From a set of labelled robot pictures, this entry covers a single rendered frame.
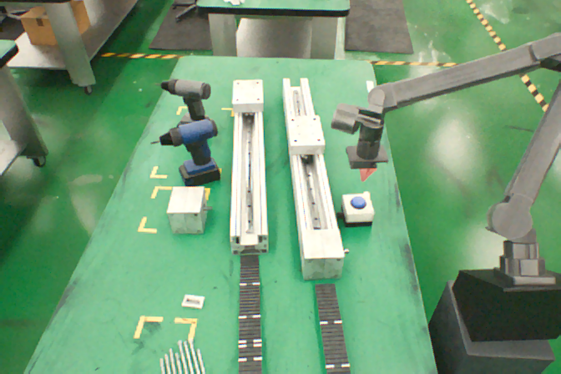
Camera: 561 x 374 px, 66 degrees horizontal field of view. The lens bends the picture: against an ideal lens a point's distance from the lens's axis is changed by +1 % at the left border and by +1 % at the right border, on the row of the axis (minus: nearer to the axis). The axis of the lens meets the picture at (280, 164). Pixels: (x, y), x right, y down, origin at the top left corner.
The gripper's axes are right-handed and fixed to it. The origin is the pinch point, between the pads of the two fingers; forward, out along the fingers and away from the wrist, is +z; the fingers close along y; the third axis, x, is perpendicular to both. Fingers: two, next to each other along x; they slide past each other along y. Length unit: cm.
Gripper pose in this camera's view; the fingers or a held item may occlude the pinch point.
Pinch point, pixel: (362, 178)
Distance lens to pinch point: 120.7
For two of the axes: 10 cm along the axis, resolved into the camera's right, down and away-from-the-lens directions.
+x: 0.5, 6.6, -7.5
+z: 0.0, 7.5, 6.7
